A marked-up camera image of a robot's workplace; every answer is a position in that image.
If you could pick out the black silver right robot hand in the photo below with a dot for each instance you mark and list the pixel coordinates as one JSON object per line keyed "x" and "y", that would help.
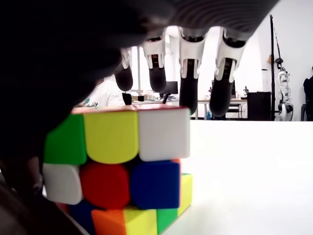
{"x": 61, "y": 49}

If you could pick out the multicoloured Rubik's cube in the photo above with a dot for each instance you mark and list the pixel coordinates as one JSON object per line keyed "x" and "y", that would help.
{"x": 110, "y": 137}

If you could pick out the seated person in white shirt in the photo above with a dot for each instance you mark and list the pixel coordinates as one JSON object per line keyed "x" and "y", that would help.
{"x": 105, "y": 95}

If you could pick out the black monitor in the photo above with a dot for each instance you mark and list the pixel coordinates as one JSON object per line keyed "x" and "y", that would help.
{"x": 172, "y": 87}

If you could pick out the white desk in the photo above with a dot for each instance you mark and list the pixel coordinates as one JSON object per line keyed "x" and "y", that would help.
{"x": 203, "y": 101}

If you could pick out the black cabinet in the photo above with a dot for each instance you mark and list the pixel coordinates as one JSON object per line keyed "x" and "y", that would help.
{"x": 259, "y": 105}

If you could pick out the black stand pole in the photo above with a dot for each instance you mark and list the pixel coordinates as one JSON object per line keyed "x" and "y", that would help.
{"x": 272, "y": 61}

